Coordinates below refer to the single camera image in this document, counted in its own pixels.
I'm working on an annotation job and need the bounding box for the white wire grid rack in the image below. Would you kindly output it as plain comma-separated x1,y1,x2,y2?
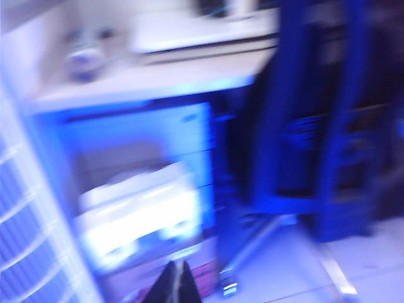
0,78,107,303

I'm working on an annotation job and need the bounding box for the white drawer cabinet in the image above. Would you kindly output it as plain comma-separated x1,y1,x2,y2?
34,100,220,278

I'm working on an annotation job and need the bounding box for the white patterned mug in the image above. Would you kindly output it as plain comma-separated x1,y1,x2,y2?
64,47,104,83

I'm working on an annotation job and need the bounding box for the white tray on table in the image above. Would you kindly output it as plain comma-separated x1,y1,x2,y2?
131,12,280,66

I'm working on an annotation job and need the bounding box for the black office chair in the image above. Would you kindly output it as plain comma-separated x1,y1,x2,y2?
216,0,404,299

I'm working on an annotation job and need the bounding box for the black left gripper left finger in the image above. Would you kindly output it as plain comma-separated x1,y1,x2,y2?
150,260,183,303

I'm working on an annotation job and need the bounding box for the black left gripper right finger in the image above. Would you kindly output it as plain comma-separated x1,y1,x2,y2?
177,261,203,303

